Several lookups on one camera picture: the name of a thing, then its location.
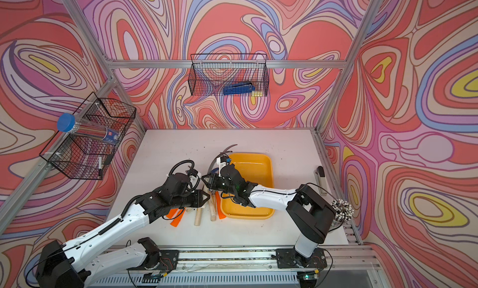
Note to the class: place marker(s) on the black wire basket back wall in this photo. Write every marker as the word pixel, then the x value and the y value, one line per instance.
pixel 210 72

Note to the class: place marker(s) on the blue tool in basket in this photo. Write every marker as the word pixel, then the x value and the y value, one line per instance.
pixel 239 88

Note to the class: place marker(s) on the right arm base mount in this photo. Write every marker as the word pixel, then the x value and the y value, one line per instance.
pixel 288 258

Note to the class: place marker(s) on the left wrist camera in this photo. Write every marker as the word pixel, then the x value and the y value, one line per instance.
pixel 194 176

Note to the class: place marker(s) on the black wire basket wall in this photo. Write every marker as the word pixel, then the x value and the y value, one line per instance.
pixel 87 139
pixel 210 72

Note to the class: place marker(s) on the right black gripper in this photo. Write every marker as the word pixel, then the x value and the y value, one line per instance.
pixel 212 179

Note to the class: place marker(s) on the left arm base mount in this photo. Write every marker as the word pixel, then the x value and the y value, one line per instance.
pixel 164 260

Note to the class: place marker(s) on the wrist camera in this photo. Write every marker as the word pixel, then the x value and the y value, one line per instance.
pixel 194 176
pixel 222 161

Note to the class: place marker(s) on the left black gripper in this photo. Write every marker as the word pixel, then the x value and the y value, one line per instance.
pixel 200 200

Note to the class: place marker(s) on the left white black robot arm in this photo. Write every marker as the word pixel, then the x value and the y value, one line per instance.
pixel 82 261

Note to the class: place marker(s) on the black wire basket left wall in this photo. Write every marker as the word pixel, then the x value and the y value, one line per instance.
pixel 87 139

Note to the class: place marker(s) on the clear tube with blue cap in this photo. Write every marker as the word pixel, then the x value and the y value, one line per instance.
pixel 68 123

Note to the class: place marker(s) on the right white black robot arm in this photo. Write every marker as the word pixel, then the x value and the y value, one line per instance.
pixel 311 213

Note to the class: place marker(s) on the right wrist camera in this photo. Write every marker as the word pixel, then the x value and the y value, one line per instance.
pixel 222 161

